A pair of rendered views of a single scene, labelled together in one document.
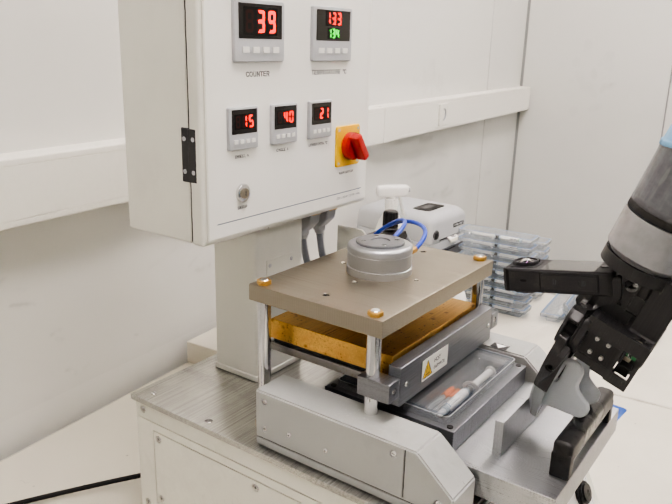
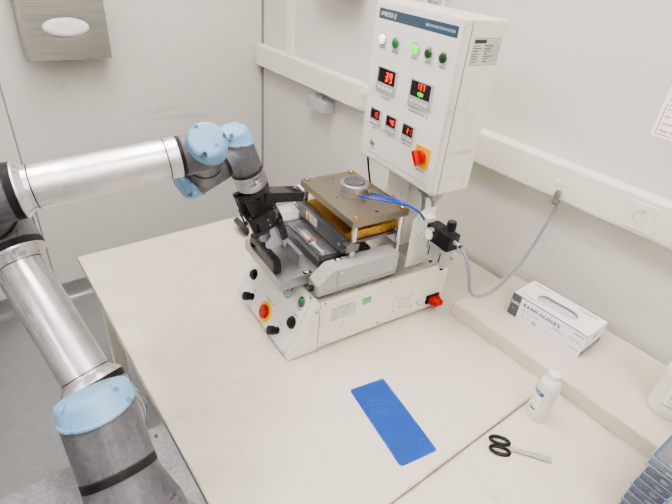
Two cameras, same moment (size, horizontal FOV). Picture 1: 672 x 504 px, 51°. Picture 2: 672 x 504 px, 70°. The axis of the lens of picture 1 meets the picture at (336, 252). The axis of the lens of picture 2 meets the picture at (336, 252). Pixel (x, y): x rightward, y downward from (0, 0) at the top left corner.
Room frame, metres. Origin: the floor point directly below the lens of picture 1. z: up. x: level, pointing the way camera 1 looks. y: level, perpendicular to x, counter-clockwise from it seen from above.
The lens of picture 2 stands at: (1.19, -1.20, 1.68)
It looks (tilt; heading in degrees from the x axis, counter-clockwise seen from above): 33 degrees down; 110
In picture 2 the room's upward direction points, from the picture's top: 6 degrees clockwise
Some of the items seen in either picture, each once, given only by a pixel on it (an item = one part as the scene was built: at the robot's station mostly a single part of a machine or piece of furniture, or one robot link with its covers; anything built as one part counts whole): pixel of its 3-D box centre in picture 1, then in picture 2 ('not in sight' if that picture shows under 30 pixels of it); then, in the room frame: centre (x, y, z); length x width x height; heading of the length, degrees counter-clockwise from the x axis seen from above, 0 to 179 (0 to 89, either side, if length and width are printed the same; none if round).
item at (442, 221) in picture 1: (411, 234); not in sight; (1.84, -0.20, 0.88); 0.25 x 0.20 x 0.17; 54
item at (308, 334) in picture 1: (381, 303); (352, 209); (0.82, -0.06, 1.07); 0.22 x 0.17 x 0.10; 145
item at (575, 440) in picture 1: (584, 429); (265, 252); (0.66, -0.27, 0.99); 0.15 x 0.02 x 0.04; 145
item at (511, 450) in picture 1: (464, 405); (310, 246); (0.74, -0.15, 0.97); 0.30 x 0.22 x 0.08; 55
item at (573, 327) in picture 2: not in sight; (555, 316); (1.43, 0.06, 0.83); 0.23 x 0.12 x 0.07; 151
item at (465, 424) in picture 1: (428, 384); (325, 239); (0.77, -0.12, 0.98); 0.20 x 0.17 x 0.03; 145
